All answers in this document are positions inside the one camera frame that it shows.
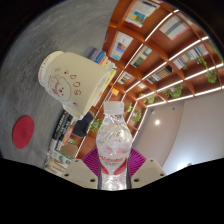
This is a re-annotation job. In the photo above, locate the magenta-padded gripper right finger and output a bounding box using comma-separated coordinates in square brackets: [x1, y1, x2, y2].
[129, 148, 168, 190]

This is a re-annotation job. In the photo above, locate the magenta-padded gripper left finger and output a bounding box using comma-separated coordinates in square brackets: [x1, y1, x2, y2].
[61, 148, 100, 190]

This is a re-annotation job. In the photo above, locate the clear plastic water bottle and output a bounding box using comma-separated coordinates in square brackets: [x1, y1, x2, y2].
[95, 100, 133, 192]

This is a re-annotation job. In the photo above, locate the tall green white carton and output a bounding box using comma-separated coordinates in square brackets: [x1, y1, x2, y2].
[49, 149, 73, 166]

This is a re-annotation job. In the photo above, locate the dark stack of books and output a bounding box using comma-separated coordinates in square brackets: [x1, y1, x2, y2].
[49, 109, 76, 151]

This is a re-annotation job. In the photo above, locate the chair with dark jacket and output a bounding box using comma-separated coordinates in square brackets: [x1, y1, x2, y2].
[71, 111, 96, 138]

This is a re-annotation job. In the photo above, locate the flat round red coaster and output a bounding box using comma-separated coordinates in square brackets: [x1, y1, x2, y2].
[11, 115, 35, 150]

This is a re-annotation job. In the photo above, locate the white printed mug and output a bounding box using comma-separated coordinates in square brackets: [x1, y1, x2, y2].
[37, 50, 111, 120]

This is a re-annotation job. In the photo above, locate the wooden shelf unit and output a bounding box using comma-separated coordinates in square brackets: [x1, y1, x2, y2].
[73, 0, 224, 159]

